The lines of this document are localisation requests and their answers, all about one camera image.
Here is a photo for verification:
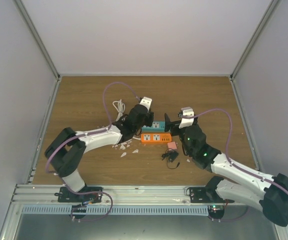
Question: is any teal power strip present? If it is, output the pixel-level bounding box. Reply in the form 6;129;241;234
141;121;165;133

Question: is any aluminium frame post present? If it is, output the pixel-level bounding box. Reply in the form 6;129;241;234
13;0;61;81
229;0;281;82

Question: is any orange power strip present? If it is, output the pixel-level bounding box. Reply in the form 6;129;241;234
140;133;172;144

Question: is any slotted grey cable duct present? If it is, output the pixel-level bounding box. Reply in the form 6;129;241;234
22;204;209;216

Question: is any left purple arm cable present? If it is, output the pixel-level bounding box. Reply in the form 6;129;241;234
45;81;141;195

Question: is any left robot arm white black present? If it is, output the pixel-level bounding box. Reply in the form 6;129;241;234
44;98;154;202

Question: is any left aluminium frame post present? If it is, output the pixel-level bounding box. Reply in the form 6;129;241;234
13;0;61;81

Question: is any right aluminium frame post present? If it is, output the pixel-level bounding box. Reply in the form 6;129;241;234
229;0;281;82

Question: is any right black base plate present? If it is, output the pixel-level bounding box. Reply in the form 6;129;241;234
185;186;227;204

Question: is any black adapter with cable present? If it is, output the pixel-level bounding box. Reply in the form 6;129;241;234
161;148;181;170

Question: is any white debris pile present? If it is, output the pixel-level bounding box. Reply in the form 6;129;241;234
111;140;139;158

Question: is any pink plug adapter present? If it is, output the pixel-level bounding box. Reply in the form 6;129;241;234
167;141;178;150

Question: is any aluminium front rail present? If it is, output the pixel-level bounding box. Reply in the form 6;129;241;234
11;184;281;205

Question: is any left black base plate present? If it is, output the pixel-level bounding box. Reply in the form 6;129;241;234
54;186;103;203

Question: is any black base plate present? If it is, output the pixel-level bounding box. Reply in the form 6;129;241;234
185;186;227;204
54;186;103;203

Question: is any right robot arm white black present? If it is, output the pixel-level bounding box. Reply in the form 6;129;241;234
164;108;288;227

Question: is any white teal strip cord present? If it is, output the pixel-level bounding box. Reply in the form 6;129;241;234
111;99;129;122

